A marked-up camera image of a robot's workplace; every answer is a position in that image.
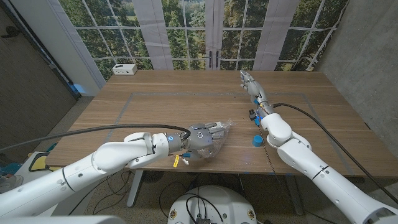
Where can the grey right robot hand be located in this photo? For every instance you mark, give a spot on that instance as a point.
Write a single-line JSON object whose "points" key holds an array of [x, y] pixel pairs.
{"points": [[253, 88]]}

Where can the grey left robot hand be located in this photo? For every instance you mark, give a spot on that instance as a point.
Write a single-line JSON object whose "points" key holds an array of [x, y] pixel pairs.
{"points": [[200, 137]]}

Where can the clear plastic wrap sheet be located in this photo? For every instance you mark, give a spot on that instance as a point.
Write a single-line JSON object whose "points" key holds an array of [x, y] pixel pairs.
{"points": [[225, 129]]}

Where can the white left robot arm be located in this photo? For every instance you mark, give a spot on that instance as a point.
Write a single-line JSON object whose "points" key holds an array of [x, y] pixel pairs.
{"points": [[109, 158]]}

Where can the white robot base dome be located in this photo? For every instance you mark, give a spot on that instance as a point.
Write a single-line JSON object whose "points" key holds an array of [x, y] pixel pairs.
{"points": [[214, 202]]}

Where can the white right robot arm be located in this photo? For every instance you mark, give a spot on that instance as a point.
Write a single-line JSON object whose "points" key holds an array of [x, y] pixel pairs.
{"points": [[326, 180]]}

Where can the blue bottle cap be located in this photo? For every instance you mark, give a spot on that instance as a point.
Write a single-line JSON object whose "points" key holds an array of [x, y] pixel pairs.
{"points": [[257, 141]]}

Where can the white table leg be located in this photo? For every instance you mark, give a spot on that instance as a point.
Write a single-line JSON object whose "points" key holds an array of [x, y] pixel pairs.
{"points": [[134, 189]]}

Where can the printed window backdrop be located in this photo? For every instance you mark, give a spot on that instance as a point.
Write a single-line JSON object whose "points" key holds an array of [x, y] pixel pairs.
{"points": [[186, 31]]}

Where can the white power strip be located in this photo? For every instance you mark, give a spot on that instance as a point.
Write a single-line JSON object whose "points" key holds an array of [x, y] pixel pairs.
{"points": [[124, 69]]}

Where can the grey table leg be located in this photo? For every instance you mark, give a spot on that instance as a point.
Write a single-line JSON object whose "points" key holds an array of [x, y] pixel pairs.
{"points": [[293, 199]]}

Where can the white robot chest edge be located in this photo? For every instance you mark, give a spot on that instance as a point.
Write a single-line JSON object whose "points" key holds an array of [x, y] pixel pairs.
{"points": [[62, 220]]}

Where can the white mat with yellow patch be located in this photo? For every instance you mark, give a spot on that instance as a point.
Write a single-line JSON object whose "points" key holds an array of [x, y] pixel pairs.
{"points": [[40, 163]]}

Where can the dark wooden door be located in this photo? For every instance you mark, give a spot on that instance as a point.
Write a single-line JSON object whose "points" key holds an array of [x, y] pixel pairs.
{"points": [[31, 93]]}

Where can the grey sneaker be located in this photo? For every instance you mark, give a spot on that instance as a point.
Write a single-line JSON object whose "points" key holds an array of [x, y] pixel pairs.
{"points": [[11, 183]]}

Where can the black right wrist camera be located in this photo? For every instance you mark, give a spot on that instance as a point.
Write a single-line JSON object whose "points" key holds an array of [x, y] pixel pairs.
{"points": [[252, 115]]}

